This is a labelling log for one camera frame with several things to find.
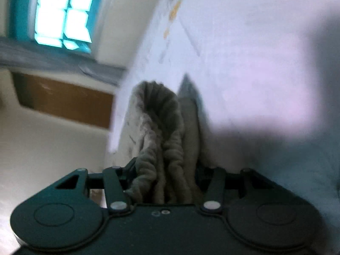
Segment grey knit pants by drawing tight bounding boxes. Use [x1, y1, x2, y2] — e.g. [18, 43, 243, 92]
[114, 81, 204, 204]

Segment brown wooden door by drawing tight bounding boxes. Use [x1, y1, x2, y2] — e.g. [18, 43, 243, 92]
[11, 72, 114, 129]

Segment grey left curtain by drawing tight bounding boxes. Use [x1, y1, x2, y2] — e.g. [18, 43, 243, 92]
[1, 36, 126, 86]

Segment pink floral bed sheet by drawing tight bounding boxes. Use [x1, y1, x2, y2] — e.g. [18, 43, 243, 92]
[107, 0, 340, 218]

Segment aluminium frame window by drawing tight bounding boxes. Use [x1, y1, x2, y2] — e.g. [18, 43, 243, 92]
[7, 0, 107, 55]

